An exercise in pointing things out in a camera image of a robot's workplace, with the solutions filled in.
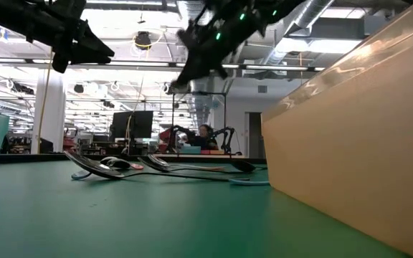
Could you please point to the black office chair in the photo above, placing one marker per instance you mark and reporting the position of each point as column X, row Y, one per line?
column 47, row 146

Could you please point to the white pillar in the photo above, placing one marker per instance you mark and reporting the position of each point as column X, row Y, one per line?
column 54, row 122

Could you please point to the pile of metal cutlery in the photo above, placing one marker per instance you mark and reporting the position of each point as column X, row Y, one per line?
column 99, row 168

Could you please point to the small black robot arm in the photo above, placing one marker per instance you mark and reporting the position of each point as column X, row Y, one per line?
column 226, row 138

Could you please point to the metal spoon at top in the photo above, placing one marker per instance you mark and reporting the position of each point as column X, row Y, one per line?
column 151, row 165

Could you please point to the grey door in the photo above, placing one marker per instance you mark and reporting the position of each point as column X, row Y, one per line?
column 256, row 136

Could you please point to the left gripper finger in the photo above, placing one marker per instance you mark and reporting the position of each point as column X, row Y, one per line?
column 91, row 43
column 63, row 59

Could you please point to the wall vent grille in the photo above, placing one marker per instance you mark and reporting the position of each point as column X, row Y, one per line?
column 262, row 89

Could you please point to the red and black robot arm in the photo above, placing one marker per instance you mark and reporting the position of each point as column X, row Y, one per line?
column 172, row 138

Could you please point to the red tool cart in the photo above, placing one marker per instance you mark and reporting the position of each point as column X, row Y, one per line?
column 70, row 141

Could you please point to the black spoon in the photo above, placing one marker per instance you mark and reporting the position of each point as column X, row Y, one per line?
column 244, row 166

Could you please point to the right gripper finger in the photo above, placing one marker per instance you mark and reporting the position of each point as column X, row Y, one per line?
column 221, row 71
column 188, row 75

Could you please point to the orange plastic bin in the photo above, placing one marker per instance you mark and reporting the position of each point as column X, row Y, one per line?
column 353, row 143

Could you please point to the person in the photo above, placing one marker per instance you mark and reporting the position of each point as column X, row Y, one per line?
column 204, row 141

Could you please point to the small teal box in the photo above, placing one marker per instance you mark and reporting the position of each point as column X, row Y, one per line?
column 191, row 149

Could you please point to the green table mat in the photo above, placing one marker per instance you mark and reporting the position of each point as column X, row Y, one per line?
column 156, row 222

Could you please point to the silver ventilation duct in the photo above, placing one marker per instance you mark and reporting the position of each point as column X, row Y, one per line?
column 201, row 104
column 299, row 28

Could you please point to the suspended linear light fixture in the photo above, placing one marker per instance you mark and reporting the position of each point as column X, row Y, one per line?
column 138, row 64

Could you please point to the small orange box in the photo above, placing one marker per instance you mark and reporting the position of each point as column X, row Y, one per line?
column 212, row 152

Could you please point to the black metal frame rig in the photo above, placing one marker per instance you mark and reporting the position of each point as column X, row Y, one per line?
column 199, row 93

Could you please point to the black computer monitor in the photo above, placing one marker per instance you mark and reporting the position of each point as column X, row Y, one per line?
column 138, row 125

